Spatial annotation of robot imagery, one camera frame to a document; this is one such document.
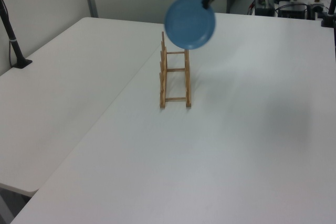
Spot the blue round plate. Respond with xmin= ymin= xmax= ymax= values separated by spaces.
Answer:
xmin=164 ymin=0 xmax=217 ymax=50

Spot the wooden plate rack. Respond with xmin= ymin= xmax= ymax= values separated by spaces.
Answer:
xmin=159 ymin=31 xmax=192 ymax=109

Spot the black electronics box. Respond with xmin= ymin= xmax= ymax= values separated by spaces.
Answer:
xmin=254 ymin=0 xmax=275 ymax=16

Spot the black flat device box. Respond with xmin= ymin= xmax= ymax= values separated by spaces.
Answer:
xmin=278 ymin=3 xmax=308 ymax=19

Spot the black clamp stand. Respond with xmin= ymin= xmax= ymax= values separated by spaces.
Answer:
xmin=321 ymin=0 xmax=336 ymax=28

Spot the black camera stand pole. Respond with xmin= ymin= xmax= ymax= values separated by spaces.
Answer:
xmin=0 ymin=0 xmax=34 ymax=70

